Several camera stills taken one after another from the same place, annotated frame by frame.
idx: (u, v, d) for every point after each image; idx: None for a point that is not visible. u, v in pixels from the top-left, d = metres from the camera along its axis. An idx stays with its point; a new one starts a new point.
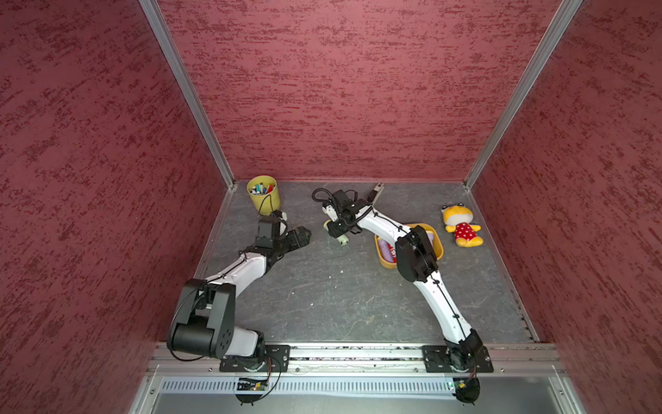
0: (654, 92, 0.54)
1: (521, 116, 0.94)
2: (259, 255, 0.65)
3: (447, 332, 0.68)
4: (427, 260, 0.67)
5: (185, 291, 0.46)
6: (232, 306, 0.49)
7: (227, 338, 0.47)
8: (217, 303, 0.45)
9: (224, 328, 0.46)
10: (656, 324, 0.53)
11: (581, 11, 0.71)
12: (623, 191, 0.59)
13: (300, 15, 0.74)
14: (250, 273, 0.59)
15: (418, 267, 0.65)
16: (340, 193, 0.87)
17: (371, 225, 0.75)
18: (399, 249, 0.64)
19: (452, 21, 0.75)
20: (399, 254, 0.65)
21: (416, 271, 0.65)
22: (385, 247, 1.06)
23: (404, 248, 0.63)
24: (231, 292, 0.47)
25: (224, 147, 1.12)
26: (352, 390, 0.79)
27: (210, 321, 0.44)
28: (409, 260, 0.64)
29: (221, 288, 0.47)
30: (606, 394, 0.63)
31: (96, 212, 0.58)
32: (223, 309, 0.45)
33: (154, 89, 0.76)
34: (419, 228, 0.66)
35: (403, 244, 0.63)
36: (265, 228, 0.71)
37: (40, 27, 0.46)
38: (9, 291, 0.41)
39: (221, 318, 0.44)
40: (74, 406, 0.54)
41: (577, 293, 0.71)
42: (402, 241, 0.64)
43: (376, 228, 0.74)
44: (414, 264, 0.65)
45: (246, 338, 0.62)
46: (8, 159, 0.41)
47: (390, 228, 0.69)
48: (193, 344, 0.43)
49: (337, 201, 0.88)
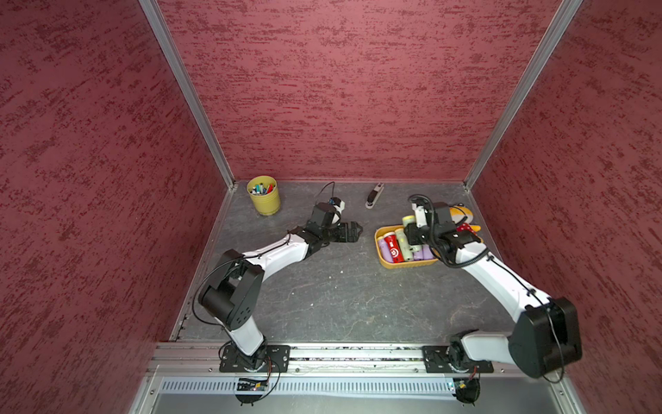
0: (654, 92, 0.54)
1: (521, 116, 0.94)
2: (302, 242, 0.64)
3: (468, 345, 0.64)
4: (566, 354, 0.43)
5: (222, 260, 0.49)
6: (257, 288, 0.49)
7: (245, 315, 0.49)
8: (246, 280, 0.47)
9: (244, 305, 0.47)
10: (657, 324, 0.53)
11: (581, 12, 0.71)
12: (623, 191, 0.59)
13: (300, 15, 0.74)
14: (286, 258, 0.59)
15: (552, 362, 0.42)
16: (444, 210, 0.65)
17: (478, 272, 0.54)
18: (527, 324, 0.42)
19: (452, 21, 0.75)
20: (521, 328, 0.43)
21: (546, 366, 0.42)
22: (385, 247, 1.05)
23: (536, 326, 0.41)
24: (259, 275, 0.48)
25: (224, 147, 1.12)
26: (352, 390, 0.79)
27: (234, 294, 0.47)
28: (540, 345, 0.41)
29: (253, 269, 0.48)
30: (606, 394, 0.63)
31: (96, 212, 0.58)
32: (249, 287, 0.46)
33: (154, 89, 0.76)
34: (564, 302, 0.44)
35: (535, 318, 0.42)
36: (318, 215, 0.70)
37: (40, 27, 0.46)
38: (8, 291, 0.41)
39: (243, 296, 0.46)
40: (74, 406, 0.54)
41: (577, 293, 0.71)
42: (532, 311, 0.43)
43: (486, 280, 0.52)
44: (546, 354, 0.42)
45: (254, 333, 0.62)
46: (8, 159, 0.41)
47: (514, 286, 0.48)
48: (213, 308, 0.47)
49: (437, 220, 0.65)
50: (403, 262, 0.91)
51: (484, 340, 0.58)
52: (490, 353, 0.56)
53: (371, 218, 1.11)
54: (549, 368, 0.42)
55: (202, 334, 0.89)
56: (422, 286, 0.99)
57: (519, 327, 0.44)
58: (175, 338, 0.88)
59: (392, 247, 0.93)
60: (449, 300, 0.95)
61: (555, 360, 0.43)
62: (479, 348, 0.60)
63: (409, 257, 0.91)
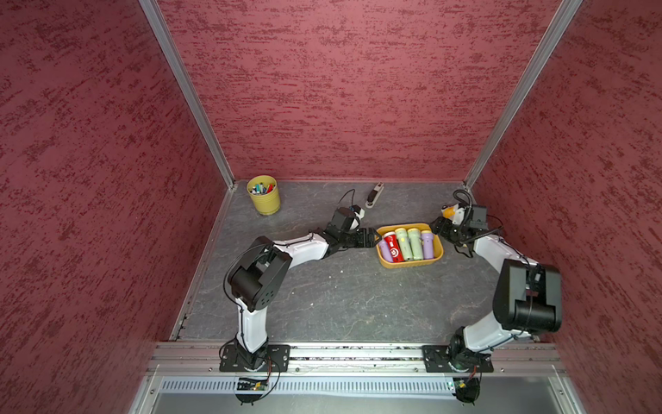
0: (654, 92, 0.54)
1: (521, 116, 0.94)
2: (324, 241, 0.68)
3: (468, 334, 0.65)
4: (541, 312, 0.46)
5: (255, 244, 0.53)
6: (284, 274, 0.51)
7: (269, 298, 0.53)
8: (274, 265, 0.51)
9: (270, 289, 0.51)
10: (657, 324, 0.53)
11: (581, 11, 0.71)
12: (623, 191, 0.59)
13: (300, 15, 0.74)
14: (309, 254, 0.63)
15: (523, 313, 0.47)
16: (481, 210, 0.75)
17: (484, 247, 0.64)
18: (505, 268, 0.49)
19: (452, 21, 0.75)
20: (502, 277, 0.50)
21: (517, 314, 0.47)
22: (385, 246, 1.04)
23: (515, 270, 0.48)
24: (287, 262, 0.51)
25: (224, 147, 1.12)
26: (353, 390, 0.79)
27: (261, 276, 0.50)
28: (515, 287, 0.48)
29: (283, 255, 0.52)
30: (606, 394, 0.63)
31: (96, 212, 0.58)
32: (278, 271, 0.50)
33: (154, 89, 0.76)
34: (552, 269, 0.48)
35: (517, 267, 0.48)
36: (338, 219, 0.74)
37: (40, 27, 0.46)
38: (9, 291, 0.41)
39: (271, 279, 0.50)
40: (74, 405, 0.54)
41: (577, 293, 0.71)
42: (516, 264, 0.49)
43: (492, 256, 0.59)
44: (520, 302, 0.47)
45: (261, 329, 0.64)
46: (8, 159, 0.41)
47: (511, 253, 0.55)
48: (240, 287, 0.51)
49: (471, 216, 0.75)
50: (403, 261, 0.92)
51: (482, 323, 0.60)
52: (485, 335, 0.58)
53: (371, 217, 1.12)
54: (520, 316, 0.47)
55: (202, 334, 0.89)
56: (422, 285, 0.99)
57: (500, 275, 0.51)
58: (175, 338, 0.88)
59: (393, 247, 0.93)
60: (449, 299, 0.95)
61: (527, 310, 0.47)
62: (477, 333, 0.62)
63: (409, 257, 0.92)
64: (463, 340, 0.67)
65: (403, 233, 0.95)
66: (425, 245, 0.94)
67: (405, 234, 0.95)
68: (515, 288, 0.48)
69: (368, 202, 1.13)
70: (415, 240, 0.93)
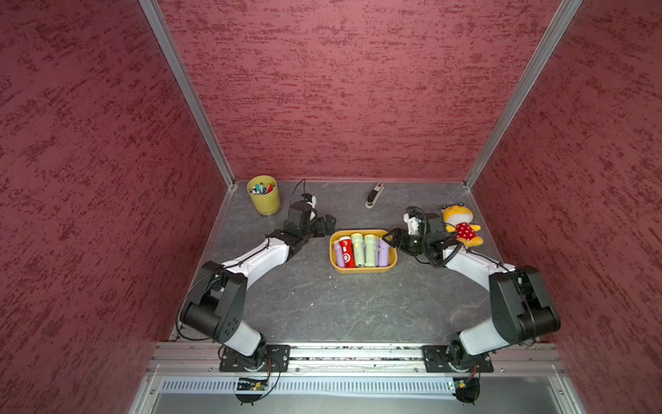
0: (654, 92, 0.54)
1: (521, 116, 0.94)
2: (283, 243, 0.64)
3: (467, 341, 0.64)
4: (541, 316, 0.46)
5: (202, 273, 0.47)
6: (241, 297, 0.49)
7: (232, 326, 0.48)
8: (227, 291, 0.45)
9: (230, 317, 0.46)
10: (657, 324, 0.53)
11: (581, 11, 0.71)
12: (623, 191, 0.59)
13: (300, 15, 0.74)
14: (269, 261, 0.58)
15: (528, 325, 0.45)
16: (435, 220, 0.74)
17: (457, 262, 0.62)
18: (495, 285, 0.47)
19: (452, 21, 0.75)
20: (496, 294, 0.48)
21: (524, 329, 0.45)
22: (340, 250, 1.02)
23: (504, 286, 0.47)
24: (241, 284, 0.46)
25: (225, 147, 1.12)
26: (352, 390, 0.79)
27: (218, 307, 0.45)
28: (511, 304, 0.46)
29: (235, 279, 0.47)
30: (606, 394, 0.63)
31: (96, 212, 0.58)
32: (233, 297, 0.45)
33: (154, 88, 0.76)
34: (529, 268, 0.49)
35: (503, 280, 0.47)
36: (294, 215, 0.69)
37: (40, 27, 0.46)
38: (8, 291, 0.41)
39: (227, 308, 0.44)
40: (74, 405, 0.54)
41: (577, 293, 0.71)
42: (502, 277, 0.48)
43: (466, 269, 0.59)
44: (521, 316, 0.46)
45: (251, 335, 0.63)
46: (8, 159, 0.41)
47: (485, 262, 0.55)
48: (200, 324, 0.45)
49: (428, 230, 0.75)
50: (355, 267, 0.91)
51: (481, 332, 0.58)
52: (486, 341, 0.57)
53: (371, 217, 1.12)
54: (527, 330, 0.45)
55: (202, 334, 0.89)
56: (422, 285, 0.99)
57: (492, 292, 0.49)
58: (175, 338, 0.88)
59: (345, 254, 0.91)
60: (449, 299, 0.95)
61: (530, 322, 0.45)
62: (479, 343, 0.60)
63: (360, 263, 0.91)
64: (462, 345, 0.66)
65: (359, 239, 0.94)
66: (380, 253, 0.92)
67: (362, 240, 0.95)
68: (511, 304, 0.46)
69: (367, 203, 1.14)
70: (371, 246, 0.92)
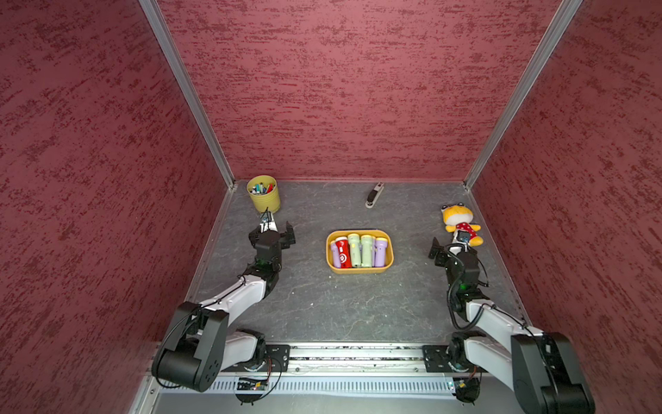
0: (654, 92, 0.54)
1: (521, 116, 0.94)
2: (259, 280, 0.63)
3: (470, 348, 0.64)
4: (567, 391, 0.42)
5: (177, 316, 0.44)
6: (222, 335, 0.45)
7: (212, 369, 0.44)
8: (209, 330, 0.43)
9: (210, 360, 0.43)
10: (656, 324, 0.53)
11: (581, 11, 0.71)
12: (622, 191, 0.60)
13: (300, 15, 0.74)
14: (247, 298, 0.57)
15: (552, 398, 0.41)
16: (473, 272, 0.65)
17: (482, 320, 0.59)
18: (517, 348, 0.44)
19: (452, 21, 0.75)
20: (518, 358, 0.44)
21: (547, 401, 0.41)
22: (336, 250, 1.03)
23: (527, 348, 0.44)
24: (223, 321, 0.45)
25: (225, 147, 1.12)
26: (352, 390, 0.79)
27: (197, 349, 0.42)
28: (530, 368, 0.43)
29: (216, 316, 0.45)
30: (606, 395, 0.63)
31: (96, 212, 0.58)
32: (214, 337, 0.43)
33: (154, 88, 0.76)
34: (558, 337, 0.45)
35: (525, 342, 0.44)
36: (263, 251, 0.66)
37: (40, 27, 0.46)
38: (8, 291, 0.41)
39: (209, 348, 0.42)
40: (74, 406, 0.54)
41: (577, 293, 0.71)
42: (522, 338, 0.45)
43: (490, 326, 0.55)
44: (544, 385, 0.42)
45: (243, 344, 0.61)
46: (8, 159, 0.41)
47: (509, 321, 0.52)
48: (177, 372, 0.41)
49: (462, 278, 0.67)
50: (352, 268, 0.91)
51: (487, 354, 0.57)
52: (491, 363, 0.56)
53: (371, 217, 1.12)
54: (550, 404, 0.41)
55: None
56: (422, 285, 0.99)
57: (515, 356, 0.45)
58: None
59: (341, 254, 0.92)
60: None
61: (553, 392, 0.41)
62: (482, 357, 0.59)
63: (357, 264, 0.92)
64: (463, 345, 0.66)
65: (356, 239, 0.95)
66: (377, 253, 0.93)
67: (358, 240, 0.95)
68: (532, 368, 0.43)
69: (367, 203, 1.14)
70: (368, 246, 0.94)
